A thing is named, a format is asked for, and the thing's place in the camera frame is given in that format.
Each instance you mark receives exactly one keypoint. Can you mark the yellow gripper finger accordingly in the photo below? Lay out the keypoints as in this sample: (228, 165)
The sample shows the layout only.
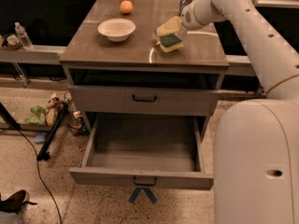
(173, 26)
(171, 48)

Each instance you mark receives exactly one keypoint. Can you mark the green sponge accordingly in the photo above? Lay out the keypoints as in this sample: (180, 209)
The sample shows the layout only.
(169, 40)

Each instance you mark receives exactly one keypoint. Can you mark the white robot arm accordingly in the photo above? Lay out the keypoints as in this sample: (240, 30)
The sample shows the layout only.
(256, 144)

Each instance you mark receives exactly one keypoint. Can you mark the grey drawer cabinet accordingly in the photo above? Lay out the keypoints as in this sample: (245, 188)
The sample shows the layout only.
(90, 59)

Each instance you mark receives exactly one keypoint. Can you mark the closed grey upper drawer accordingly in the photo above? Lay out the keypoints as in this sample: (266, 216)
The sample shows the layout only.
(134, 100)

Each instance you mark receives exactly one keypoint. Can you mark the open grey lower drawer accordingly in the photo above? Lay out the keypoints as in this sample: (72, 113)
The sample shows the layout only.
(144, 151)

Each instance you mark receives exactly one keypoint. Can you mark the orange fruit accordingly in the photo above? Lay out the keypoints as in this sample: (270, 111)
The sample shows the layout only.
(126, 7)

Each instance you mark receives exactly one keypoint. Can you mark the white bowl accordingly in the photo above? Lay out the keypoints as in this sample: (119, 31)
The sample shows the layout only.
(116, 30)

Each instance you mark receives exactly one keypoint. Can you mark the brown snack bag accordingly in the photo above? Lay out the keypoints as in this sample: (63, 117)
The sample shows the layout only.
(54, 106)

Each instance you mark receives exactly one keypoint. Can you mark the clear plastic water bottle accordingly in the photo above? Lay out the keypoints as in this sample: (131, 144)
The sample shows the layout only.
(23, 36)

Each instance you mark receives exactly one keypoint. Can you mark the blue tape cross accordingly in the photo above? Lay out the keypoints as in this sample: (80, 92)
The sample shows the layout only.
(147, 192)

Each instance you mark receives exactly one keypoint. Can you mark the green plastic bag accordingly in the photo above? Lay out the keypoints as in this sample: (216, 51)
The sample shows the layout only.
(38, 116)

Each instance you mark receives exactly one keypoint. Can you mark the small tray with items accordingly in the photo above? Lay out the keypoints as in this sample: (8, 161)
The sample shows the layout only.
(9, 42)

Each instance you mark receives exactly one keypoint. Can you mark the black tripod leg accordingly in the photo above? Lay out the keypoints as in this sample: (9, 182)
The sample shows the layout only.
(43, 154)

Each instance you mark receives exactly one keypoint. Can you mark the dark shoe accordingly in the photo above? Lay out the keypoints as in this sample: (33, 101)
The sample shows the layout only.
(15, 202)

